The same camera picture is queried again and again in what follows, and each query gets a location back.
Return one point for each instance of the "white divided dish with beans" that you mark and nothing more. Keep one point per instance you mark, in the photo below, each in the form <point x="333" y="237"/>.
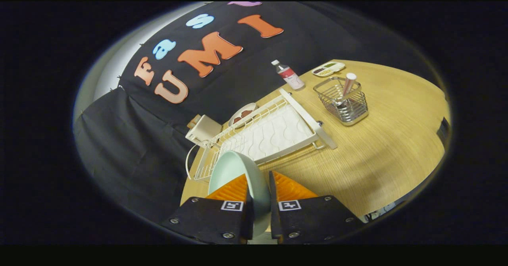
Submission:
<point x="328" y="69"/>

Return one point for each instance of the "white plate with meat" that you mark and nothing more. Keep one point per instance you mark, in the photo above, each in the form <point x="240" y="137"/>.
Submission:
<point x="238" y="112"/>

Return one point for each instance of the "light green plate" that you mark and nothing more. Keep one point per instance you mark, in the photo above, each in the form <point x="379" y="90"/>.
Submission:
<point x="232" y="170"/>

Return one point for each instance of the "clear bottle with red label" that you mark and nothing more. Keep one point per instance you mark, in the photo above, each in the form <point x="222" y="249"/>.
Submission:
<point x="289" y="76"/>

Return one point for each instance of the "black backdrop cloth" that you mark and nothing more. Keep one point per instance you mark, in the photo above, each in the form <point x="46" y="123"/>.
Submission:
<point x="131" y="139"/>

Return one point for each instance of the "white and pink spoon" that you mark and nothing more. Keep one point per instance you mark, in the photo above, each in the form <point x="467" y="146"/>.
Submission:
<point x="349" y="82"/>

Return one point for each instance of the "brown toast slice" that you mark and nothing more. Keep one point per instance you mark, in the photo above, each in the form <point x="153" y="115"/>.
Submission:
<point x="194" y="121"/>

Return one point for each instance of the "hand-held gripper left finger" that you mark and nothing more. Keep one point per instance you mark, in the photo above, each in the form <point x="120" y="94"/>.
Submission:
<point x="206" y="218"/>

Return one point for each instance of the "white toaster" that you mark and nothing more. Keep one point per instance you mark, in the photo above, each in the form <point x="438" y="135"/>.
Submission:
<point x="206" y="129"/>

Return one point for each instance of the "brown meat piece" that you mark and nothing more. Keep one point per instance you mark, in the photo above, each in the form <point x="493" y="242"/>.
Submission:
<point x="237" y="120"/>
<point x="247" y="113"/>

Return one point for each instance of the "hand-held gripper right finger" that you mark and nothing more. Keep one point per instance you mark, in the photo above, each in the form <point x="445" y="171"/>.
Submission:
<point x="313" y="218"/>

